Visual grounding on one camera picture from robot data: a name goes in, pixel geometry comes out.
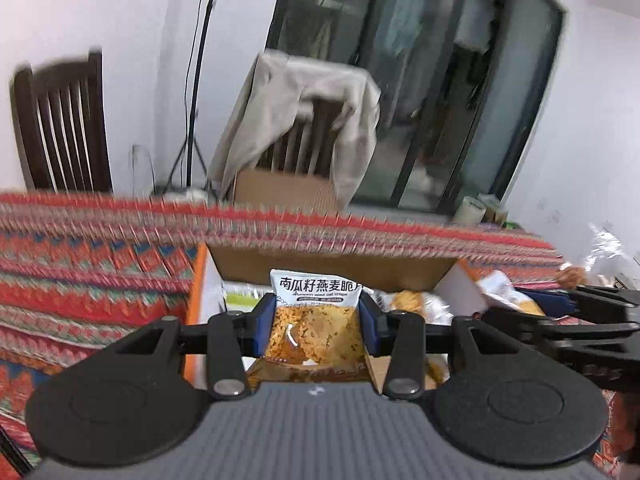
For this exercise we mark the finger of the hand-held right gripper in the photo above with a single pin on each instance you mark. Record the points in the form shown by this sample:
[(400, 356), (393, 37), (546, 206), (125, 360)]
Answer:
[(575, 330), (547, 302)]

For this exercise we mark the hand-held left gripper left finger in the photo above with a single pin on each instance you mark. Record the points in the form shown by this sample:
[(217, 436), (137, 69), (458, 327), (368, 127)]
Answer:
[(263, 322)]

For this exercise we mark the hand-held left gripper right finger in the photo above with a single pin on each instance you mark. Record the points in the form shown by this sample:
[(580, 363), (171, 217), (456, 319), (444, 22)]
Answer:
[(370, 327)]

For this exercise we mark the white orange snack packet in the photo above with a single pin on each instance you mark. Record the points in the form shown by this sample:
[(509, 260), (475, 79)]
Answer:
[(505, 292)]

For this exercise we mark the pile of mixed snack packets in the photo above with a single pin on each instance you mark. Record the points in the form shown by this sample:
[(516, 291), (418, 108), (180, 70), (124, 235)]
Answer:
[(410, 302)]

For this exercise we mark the seed cracker snack packet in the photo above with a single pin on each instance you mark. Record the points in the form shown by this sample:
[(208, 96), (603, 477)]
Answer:
[(315, 330)]

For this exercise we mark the red cardboard box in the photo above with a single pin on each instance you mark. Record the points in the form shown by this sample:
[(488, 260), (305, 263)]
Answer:
[(325, 265)]

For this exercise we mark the clear plastic bag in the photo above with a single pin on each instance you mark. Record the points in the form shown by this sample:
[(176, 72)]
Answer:
[(600, 255)]

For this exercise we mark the plain brown cardboard box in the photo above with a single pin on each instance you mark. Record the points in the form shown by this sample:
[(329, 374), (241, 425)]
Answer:
[(285, 187)]

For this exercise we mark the wooden chair under jacket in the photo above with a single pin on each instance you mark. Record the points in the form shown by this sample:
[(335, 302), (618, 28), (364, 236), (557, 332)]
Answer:
[(300, 152)]

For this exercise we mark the patterned red tablecloth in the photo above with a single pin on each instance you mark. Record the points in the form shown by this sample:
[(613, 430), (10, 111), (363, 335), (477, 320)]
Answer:
[(75, 285)]

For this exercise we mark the black floor lamp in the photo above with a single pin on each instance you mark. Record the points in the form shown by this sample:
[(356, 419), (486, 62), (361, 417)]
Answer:
[(192, 110)]

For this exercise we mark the beige jacket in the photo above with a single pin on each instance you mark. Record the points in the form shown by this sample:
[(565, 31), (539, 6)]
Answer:
[(280, 90)]

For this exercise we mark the sliding glass door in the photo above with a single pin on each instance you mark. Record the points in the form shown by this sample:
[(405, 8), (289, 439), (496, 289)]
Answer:
[(425, 85)]

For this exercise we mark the dark wooden chair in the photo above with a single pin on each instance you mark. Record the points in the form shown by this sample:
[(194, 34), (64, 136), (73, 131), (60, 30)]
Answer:
[(65, 125)]

